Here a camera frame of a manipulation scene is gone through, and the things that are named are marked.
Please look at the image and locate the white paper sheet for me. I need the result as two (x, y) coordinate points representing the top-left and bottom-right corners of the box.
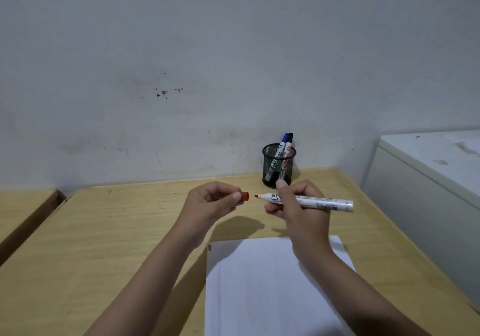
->
(205, 235), (356, 336)

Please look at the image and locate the white cabinet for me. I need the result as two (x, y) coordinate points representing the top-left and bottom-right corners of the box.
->
(361, 129), (480, 312)

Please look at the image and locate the person's right forearm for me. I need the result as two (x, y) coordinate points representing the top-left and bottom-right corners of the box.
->
(292, 239), (432, 336)

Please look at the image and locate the person's right hand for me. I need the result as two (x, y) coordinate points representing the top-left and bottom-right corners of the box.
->
(264, 179), (332, 258)

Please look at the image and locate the black mesh pen holder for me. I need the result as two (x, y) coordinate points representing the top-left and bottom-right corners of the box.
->
(262, 143), (297, 190)

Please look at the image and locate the person's left hand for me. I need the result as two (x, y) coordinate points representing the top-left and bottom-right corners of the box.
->
(179, 181), (244, 249)

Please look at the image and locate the blue-capped white marker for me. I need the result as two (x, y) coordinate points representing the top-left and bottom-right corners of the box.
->
(264, 133), (290, 181)

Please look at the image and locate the wooden side table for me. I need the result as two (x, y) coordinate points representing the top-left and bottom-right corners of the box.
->
(0, 188), (68, 267)

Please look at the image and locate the white red-tipped marker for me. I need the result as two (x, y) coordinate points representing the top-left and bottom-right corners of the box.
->
(254, 192), (355, 213)

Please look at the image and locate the black-capped white marker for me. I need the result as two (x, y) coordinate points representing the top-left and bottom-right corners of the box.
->
(279, 133), (295, 181)

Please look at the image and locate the person's left forearm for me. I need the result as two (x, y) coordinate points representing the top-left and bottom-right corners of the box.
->
(84, 230), (211, 336)

